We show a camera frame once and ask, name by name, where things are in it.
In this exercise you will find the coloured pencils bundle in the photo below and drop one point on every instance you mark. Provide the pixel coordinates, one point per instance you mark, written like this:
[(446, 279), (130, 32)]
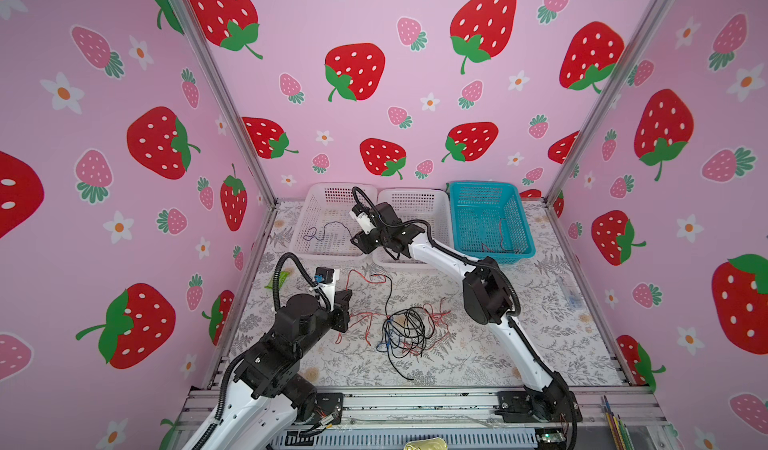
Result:
[(620, 434)]

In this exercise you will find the aluminium corner post right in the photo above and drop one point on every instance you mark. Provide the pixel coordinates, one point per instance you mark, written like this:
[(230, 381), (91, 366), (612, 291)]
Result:
[(643, 35)]

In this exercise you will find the left white plastic basket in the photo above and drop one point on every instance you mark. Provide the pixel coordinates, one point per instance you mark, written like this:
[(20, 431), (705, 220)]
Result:
[(324, 228)]

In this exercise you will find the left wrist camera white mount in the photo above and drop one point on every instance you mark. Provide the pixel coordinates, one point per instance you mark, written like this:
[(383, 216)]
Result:
[(326, 278)]

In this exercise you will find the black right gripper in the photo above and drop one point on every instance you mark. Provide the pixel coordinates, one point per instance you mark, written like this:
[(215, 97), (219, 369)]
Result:
[(363, 241)]

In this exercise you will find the gold foil object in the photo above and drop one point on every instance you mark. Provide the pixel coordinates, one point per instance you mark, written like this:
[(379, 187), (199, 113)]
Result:
[(436, 443)]

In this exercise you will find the aluminium corner post left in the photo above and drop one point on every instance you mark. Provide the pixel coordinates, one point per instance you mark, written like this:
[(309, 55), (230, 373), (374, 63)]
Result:
[(231, 25)]

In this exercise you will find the aluminium corner post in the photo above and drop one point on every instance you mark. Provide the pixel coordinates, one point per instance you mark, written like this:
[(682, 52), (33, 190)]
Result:
[(231, 25), (643, 35)]

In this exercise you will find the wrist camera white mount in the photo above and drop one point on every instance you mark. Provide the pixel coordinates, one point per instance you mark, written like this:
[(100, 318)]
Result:
[(326, 278), (361, 215)]

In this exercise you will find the teal plastic basket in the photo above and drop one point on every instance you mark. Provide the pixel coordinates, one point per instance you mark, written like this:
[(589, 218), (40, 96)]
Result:
[(489, 220)]

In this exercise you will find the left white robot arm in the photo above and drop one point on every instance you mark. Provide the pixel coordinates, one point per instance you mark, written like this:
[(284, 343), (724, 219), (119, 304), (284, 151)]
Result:
[(262, 392)]

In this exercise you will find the middle white plastic basket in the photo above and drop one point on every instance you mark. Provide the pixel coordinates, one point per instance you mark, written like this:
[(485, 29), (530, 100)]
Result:
[(429, 205)]

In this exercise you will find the aluminium front rail base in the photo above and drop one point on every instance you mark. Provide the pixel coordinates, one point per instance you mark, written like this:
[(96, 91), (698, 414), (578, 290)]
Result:
[(472, 418)]

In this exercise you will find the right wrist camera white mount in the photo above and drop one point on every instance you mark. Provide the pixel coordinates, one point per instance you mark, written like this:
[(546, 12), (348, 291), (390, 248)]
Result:
[(361, 215)]

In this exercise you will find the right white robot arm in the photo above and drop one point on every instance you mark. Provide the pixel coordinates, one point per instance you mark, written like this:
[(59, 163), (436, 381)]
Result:
[(488, 297)]

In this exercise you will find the white plastic basket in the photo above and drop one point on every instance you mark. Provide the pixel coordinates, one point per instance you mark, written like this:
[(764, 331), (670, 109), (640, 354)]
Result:
[(429, 205), (324, 228)]

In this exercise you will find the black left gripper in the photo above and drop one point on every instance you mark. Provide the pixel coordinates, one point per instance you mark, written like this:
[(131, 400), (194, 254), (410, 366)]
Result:
[(340, 308)]

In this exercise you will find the green small packet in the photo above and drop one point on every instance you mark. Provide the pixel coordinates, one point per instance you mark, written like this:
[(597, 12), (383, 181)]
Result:
[(283, 276)]

